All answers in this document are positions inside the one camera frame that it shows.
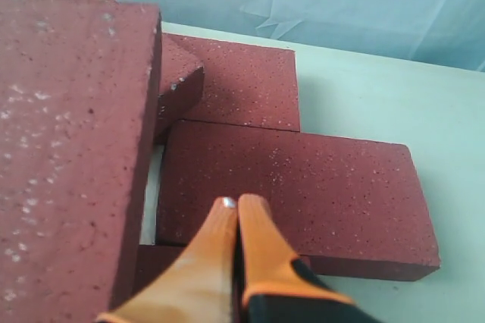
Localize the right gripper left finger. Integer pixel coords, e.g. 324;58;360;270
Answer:
96;197;237;323

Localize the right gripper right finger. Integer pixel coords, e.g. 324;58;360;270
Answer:
238;193;355;322

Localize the right row red brick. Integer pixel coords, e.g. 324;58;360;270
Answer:
156;121;441;281

